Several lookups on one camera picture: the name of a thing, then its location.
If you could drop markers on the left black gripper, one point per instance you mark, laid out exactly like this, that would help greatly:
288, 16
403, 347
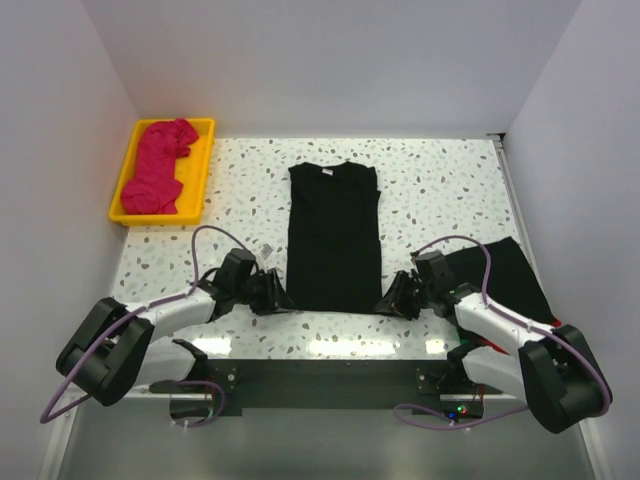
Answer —
267, 291

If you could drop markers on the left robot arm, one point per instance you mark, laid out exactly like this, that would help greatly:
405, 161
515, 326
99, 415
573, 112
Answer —
112, 350

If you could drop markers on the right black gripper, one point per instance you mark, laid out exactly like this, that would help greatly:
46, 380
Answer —
407, 293

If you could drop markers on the yellow plastic bin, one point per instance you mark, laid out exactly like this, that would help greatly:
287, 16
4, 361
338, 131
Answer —
192, 171

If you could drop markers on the folded black t shirt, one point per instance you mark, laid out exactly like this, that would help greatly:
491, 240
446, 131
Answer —
512, 281

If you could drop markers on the black t shirt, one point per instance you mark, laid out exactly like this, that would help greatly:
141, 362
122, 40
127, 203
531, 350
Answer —
334, 249
512, 281

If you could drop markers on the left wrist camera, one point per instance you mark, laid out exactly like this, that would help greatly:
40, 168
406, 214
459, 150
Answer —
265, 252

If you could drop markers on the folded red t shirt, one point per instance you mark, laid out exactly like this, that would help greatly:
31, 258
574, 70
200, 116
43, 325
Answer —
505, 334

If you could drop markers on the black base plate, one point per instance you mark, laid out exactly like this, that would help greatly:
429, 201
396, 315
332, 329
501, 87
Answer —
239, 385

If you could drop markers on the pink crumpled t shirt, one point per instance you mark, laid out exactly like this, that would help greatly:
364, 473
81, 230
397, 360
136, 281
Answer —
154, 189

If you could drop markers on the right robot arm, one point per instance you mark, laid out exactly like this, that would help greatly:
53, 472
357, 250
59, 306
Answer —
552, 370

